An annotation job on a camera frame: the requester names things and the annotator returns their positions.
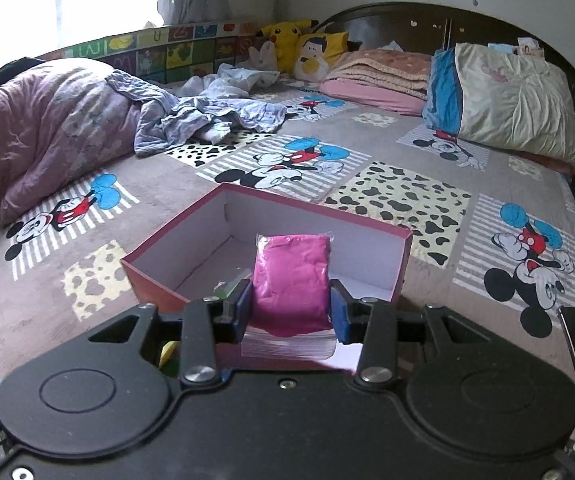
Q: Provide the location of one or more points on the white plush toy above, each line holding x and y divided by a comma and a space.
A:
263, 57

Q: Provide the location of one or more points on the yellow cartoon cushion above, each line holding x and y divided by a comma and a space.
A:
317, 55

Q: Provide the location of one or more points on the crumpled light clothes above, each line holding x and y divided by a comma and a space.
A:
207, 110

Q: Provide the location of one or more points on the dark wooden headboard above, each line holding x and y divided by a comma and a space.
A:
417, 25

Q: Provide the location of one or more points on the magenta clay bag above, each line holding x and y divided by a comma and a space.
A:
292, 285

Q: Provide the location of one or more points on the cream and blue pillow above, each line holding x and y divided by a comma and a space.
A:
507, 100

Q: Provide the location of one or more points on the purple quilt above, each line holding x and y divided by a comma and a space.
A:
47, 130

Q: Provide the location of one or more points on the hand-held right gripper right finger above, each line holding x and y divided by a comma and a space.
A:
339, 317

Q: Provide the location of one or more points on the yellow plush toy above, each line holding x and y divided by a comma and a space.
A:
285, 40

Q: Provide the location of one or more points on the pink cardboard box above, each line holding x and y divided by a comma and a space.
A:
202, 255

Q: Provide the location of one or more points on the small box on headboard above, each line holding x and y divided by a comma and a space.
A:
528, 47

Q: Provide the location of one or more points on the cartoon printed bed sheet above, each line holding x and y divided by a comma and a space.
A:
392, 195

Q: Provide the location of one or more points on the colourful foam wall mat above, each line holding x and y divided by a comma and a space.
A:
167, 50

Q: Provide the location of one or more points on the folded pink blanket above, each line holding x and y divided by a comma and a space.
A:
382, 77

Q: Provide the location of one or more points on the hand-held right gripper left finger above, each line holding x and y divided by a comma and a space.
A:
244, 312

